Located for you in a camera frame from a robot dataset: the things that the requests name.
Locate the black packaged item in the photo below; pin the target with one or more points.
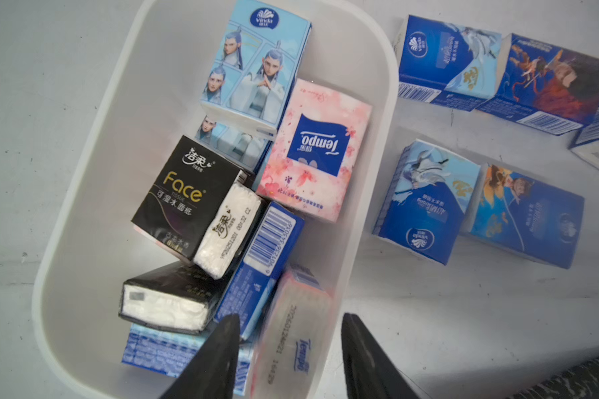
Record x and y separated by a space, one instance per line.
581 381

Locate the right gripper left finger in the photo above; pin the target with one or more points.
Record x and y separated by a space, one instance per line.
212 372

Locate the pink tissue pack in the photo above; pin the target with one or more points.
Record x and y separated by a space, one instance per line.
316 148

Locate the black white tissue pack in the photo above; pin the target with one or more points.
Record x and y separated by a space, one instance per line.
175 298

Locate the pink Tempo side pack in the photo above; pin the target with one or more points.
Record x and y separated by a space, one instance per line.
292 336

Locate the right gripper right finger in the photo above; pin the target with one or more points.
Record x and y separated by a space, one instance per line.
368 371

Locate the blue tissue pack bottom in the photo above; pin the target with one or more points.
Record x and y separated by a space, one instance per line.
260 267

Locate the black Face tissue pack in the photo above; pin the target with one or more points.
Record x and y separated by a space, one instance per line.
186 196

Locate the white storage box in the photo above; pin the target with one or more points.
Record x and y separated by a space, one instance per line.
151 101

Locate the blue orange pack second row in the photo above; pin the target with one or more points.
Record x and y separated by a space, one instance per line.
525 216

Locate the blue white pack second row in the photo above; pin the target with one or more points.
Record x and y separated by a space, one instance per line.
427 201

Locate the pale blue bottom pack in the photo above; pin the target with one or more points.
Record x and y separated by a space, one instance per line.
168 353

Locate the blue red tissue pack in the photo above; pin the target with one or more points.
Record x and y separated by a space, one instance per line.
544 86

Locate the blue white tissue pack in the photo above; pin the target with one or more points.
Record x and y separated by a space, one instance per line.
446 64

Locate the light blue tissue pack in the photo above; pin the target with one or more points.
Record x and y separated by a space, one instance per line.
255 68

